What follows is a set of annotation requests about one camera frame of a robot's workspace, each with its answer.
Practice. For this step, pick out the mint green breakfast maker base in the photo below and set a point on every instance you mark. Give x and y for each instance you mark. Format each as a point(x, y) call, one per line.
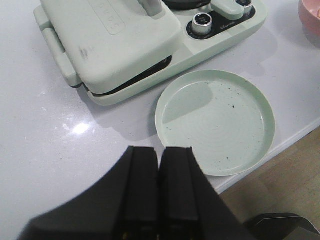
point(193, 50)

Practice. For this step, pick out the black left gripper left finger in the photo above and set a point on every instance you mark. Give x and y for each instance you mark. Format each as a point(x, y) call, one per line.
point(123, 204)

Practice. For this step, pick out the silver control knob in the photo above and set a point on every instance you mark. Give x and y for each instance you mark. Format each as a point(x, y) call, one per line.
point(246, 4)
point(201, 24)

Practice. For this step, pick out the mint green round plate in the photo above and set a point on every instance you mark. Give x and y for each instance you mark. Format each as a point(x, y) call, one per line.
point(225, 119)

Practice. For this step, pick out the left silver control knob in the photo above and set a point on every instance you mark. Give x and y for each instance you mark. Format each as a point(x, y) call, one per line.
point(201, 24)

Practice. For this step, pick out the mint green pan handle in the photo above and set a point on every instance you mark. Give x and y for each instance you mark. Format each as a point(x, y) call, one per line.
point(229, 9)

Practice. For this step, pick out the right silver control knob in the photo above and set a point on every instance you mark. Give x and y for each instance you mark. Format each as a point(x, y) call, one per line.
point(246, 4)

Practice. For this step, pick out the breakfast maker hinged lid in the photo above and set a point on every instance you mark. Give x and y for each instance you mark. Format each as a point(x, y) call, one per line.
point(106, 43)

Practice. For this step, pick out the black round frying pan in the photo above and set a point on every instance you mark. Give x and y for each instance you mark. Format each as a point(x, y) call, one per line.
point(184, 5)

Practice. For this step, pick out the pink plastic bowl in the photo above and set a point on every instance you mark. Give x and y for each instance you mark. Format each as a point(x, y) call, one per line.
point(309, 15)

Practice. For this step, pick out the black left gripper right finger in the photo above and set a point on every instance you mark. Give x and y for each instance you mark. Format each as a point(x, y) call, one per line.
point(190, 209)

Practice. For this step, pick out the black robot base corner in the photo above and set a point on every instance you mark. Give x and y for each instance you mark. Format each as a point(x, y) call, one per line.
point(282, 226)

